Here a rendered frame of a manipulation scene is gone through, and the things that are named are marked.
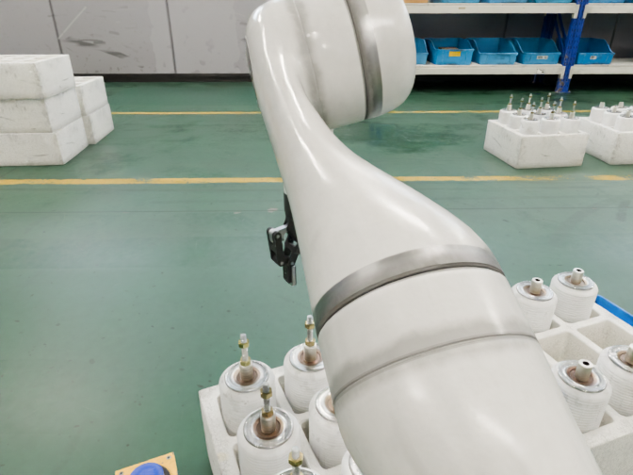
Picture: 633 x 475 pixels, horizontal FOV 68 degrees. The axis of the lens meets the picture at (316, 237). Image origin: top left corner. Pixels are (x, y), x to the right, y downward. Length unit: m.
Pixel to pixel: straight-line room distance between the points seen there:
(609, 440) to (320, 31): 0.83
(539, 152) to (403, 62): 2.54
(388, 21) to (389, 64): 0.02
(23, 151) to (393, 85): 2.83
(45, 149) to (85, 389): 1.92
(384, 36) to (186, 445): 0.94
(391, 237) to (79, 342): 1.30
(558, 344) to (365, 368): 1.02
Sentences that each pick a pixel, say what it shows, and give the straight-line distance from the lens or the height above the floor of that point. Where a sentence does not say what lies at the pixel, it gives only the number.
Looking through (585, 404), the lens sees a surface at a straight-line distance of 0.93.
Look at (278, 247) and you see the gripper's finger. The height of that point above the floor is 0.50.
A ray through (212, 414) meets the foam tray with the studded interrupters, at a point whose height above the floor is 0.18.
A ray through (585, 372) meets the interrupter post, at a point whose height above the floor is 0.27.
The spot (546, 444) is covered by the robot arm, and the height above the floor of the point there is 0.70.
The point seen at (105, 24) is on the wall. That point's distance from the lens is 5.89.
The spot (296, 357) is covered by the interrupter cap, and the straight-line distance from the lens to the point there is 0.87.
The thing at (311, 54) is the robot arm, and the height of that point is 0.80.
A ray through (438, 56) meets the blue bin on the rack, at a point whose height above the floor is 0.34.
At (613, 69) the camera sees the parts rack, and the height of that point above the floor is 0.22.
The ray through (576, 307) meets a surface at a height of 0.21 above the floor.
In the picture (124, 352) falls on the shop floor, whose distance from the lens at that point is 1.36.
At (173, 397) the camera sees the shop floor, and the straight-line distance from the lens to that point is 1.20.
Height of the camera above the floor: 0.83
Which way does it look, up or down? 27 degrees down
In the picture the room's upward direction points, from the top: straight up
